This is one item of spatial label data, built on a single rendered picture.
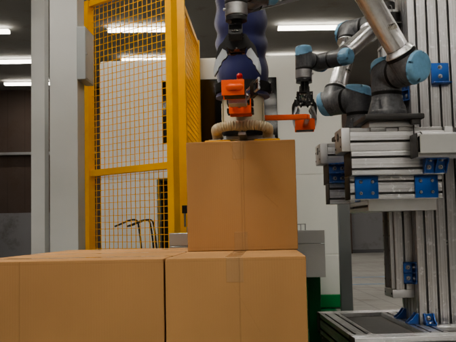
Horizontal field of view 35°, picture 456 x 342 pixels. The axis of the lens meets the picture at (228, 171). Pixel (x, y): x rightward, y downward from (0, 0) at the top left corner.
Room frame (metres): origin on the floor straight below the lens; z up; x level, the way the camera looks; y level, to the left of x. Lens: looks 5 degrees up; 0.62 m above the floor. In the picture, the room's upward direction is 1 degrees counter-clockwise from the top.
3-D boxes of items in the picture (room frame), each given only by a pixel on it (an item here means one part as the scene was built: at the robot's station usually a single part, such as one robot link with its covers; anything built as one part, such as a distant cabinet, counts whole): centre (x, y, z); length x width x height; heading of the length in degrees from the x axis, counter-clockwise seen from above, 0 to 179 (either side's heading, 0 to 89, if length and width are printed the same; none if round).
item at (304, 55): (3.21, -0.35, 1.37); 0.09 x 0.08 x 0.11; 139
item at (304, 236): (3.31, -0.08, 0.58); 0.70 x 0.03 x 0.06; 87
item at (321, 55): (3.27, -0.43, 1.37); 0.11 x 0.11 x 0.08; 49
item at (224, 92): (2.34, -0.02, 1.07); 0.08 x 0.07 x 0.05; 176
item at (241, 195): (2.96, -0.06, 0.74); 0.60 x 0.40 x 0.40; 178
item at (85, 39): (4.10, 0.80, 1.62); 0.20 x 0.05 x 0.30; 177
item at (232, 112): (2.69, -0.05, 1.07); 0.10 x 0.08 x 0.06; 86
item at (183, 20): (5.11, 0.25, 1.05); 1.17 x 0.10 x 2.10; 177
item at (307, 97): (3.20, -0.35, 1.22); 0.09 x 0.08 x 0.12; 177
